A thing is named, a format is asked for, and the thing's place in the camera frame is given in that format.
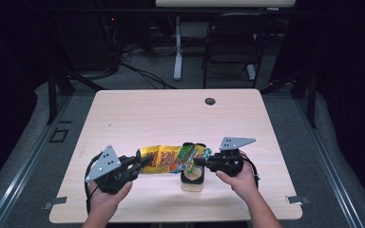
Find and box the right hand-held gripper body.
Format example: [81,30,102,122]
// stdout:
[214,136,257,178]

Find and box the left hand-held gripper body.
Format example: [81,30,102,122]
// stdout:
[85,144,138,195]

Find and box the clear square jar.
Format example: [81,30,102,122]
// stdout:
[180,165,206,193]

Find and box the yellow green spout pouch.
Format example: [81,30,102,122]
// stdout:
[138,142,214,176]

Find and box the person's right hand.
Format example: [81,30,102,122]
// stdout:
[216,151,260,202]

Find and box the person's left hand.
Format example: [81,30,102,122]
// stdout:
[87,180,133,222]

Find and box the grey metal tab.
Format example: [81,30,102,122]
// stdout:
[285,195,311,205]
[42,196,68,210]

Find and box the black metal stand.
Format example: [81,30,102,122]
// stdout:
[46,67,106,126]
[259,68,318,129]

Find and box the black folding chair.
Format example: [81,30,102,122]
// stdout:
[202,12,275,89]

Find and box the dark equipment with red light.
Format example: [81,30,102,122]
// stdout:
[52,12,119,73]

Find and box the white desk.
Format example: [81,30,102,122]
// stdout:
[155,0,298,82]

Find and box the left hand-held gripper cable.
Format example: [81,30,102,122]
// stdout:
[84,151,105,215]

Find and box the hand-held gripper cable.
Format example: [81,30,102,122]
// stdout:
[84,151,105,215]
[240,154,261,190]

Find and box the right hand-held gripper cable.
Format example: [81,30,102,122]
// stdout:
[240,154,261,190]

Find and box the black floor cable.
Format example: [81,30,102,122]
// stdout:
[119,61,178,90]

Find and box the aluminium floor rail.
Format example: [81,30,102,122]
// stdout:
[0,94,74,228]
[293,94,365,228]

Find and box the tangle of dark cables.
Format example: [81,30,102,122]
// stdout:
[99,15,142,66]

